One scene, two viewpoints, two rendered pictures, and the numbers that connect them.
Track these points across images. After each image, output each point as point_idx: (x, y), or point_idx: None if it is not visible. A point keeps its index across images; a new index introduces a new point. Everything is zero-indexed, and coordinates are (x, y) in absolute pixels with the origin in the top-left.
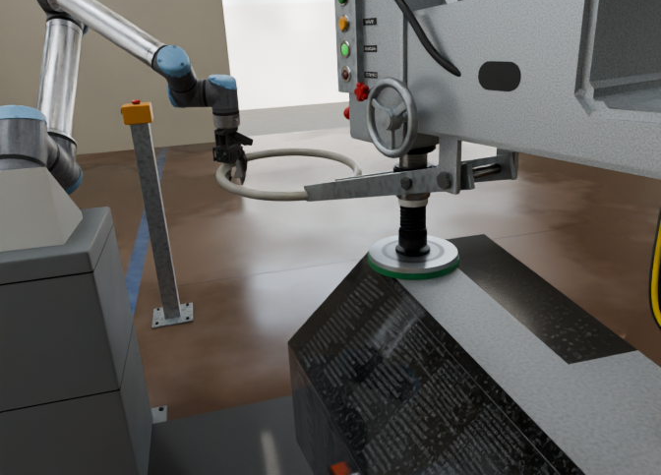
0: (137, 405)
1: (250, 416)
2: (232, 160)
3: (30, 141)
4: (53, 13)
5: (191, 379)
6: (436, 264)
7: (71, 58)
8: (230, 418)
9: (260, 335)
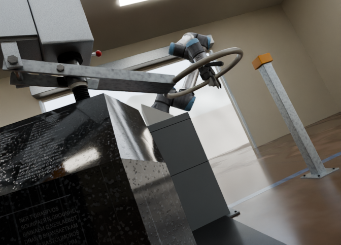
0: (191, 196)
1: (237, 231)
2: (204, 78)
3: (159, 95)
4: None
5: (265, 205)
6: None
7: None
8: (234, 227)
9: (329, 196)
